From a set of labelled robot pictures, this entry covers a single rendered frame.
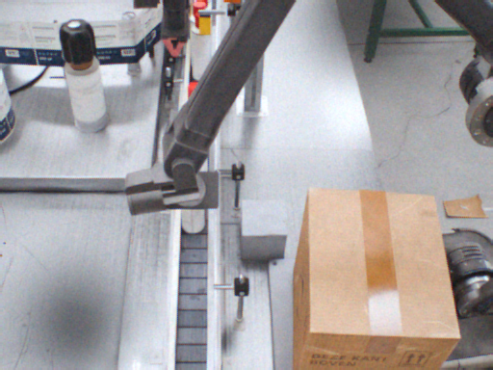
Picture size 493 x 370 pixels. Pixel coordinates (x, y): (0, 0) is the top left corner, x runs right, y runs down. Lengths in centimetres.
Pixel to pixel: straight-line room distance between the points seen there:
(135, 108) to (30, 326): 65
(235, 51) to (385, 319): 47
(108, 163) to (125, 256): 25
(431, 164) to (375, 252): 186
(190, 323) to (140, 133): 56
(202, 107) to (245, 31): 13
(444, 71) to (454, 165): 73
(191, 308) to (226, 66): 56
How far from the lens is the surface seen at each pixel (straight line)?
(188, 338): 120
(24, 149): 158
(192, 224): 131
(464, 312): 204
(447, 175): 286
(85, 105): 153
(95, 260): 138
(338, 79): 185
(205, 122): 89
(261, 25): 83
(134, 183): 96
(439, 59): 356
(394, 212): 111
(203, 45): 164
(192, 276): 127
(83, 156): 153
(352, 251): 104
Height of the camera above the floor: 194
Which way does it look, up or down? 48 degrees down
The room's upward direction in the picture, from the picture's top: 4 degrees clockwise
